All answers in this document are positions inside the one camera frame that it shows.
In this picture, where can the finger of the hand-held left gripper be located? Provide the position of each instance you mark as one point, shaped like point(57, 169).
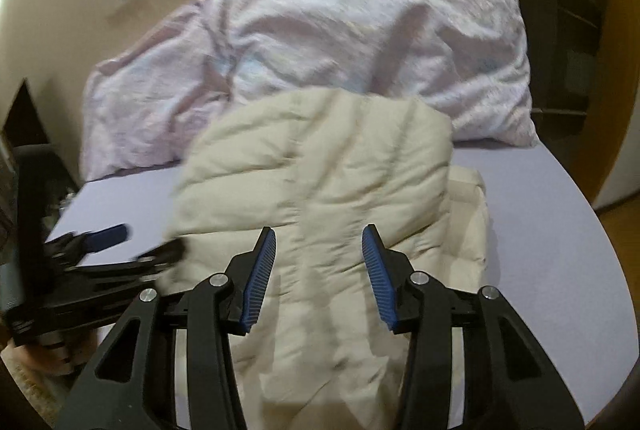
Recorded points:
point(107, 235)
point(160, 254)

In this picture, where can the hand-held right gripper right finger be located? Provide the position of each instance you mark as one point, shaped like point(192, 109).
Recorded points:
point(378, 280)

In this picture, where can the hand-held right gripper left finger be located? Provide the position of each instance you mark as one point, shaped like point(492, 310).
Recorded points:
point(257, 280)

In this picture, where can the cream puffer jacket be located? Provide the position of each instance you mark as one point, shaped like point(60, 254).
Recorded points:
point(330, 170)

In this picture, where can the person's left forearm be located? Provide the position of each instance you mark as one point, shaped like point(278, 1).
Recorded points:
point(30, 375)

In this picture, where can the black flat panel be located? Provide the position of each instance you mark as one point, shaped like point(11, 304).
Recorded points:
point(27, 115)

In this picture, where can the lavender bed sheet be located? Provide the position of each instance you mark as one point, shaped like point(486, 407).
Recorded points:
point(540, 235)

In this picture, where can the pink floral duvet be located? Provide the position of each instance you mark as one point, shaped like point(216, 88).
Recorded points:
point(350, 35)

